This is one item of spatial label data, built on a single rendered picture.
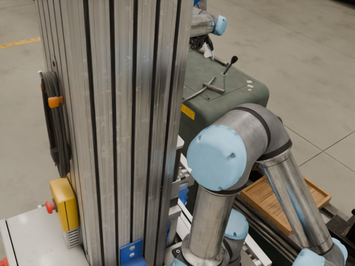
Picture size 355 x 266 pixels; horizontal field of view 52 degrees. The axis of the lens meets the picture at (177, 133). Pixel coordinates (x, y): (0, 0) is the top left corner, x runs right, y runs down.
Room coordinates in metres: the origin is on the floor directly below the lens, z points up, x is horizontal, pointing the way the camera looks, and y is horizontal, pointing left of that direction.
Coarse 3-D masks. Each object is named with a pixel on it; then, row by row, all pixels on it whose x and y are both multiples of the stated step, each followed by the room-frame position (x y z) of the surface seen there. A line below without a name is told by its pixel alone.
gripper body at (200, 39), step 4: (196, 36) 1.57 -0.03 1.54; (200, 36) 1.58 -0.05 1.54; (204, 36) 1.59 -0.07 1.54; (192, 40) 1.58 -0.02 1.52; (196, 40) 1.56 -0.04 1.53; (200, 40) 1.57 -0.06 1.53; (204, 40) 1.60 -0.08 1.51; (192, 44) 1.59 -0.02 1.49; (196, 44) 1.56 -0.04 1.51; (200, 44) 1.57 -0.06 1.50; (196, 48) 1.57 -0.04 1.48; (200, 48) 1.58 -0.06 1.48
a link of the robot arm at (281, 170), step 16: (256, 112) 0.70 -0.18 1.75; (272, 112) 0.66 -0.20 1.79; (272, 128) 0.61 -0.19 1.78; (272, 144) 0.60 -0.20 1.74; (288, 144) 0.62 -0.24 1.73; (256, 160) 0.61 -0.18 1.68; (272, 160) 0.60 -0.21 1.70; (288, 160) 0.61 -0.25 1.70; (272, 176) 0.59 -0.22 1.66; (288, 176) 0.59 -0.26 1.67; (288, 192) 0.57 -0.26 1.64; (304, 192) 0.58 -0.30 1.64; (288, 208) 0.56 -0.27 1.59; (304, 208) 0.55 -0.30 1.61; (304, 224) 0.54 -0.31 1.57; (320, 224) 0.54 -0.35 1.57; (304, 240) 0.53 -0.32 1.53; (320, 240) 0.52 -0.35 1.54; (336, 240) 0.56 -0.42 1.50; (336, 256) 0.51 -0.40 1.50
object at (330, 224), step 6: (336, 216) 1.06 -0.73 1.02; (330, 222) 1.02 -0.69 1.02; (336, 222) 1.02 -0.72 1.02; (342, 222) 1.03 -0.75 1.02; (330, 228) 0.99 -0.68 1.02; (336, 228) 0.99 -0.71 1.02; (342, 228) 1.00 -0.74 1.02; (330, 234) 0.97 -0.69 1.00; (336, 234) 0.96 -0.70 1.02; (342, 234) 0.96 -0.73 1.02; (342, 240) 0.94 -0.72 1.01; (348, 240) 0.94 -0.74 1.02; (348, 246) 0.92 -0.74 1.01; (354, 246) 0.91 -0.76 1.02; (348, 252) 0.91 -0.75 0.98; (354, 252) 0.90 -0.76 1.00; (354, 258) 0.89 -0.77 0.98
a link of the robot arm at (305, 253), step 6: (300, 252) 0.45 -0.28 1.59; (306, 252) 0.45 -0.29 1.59; (312, 252) 0.45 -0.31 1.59; (300, 258) 0.43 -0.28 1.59; (306, 258) 0.43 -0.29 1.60; (312, 258) 0.43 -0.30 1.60; (318, 258) 0.44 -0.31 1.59; (324, 258) 0.44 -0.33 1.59; (294, 264) 0.43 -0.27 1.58; (300, 264) 0.42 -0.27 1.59; (306, 264) 0.42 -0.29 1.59; (312, 264) 0.42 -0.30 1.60; (318, 264) 0.42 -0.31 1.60; (324, 264) 0.42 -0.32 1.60; (330, 264) 0.43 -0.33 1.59
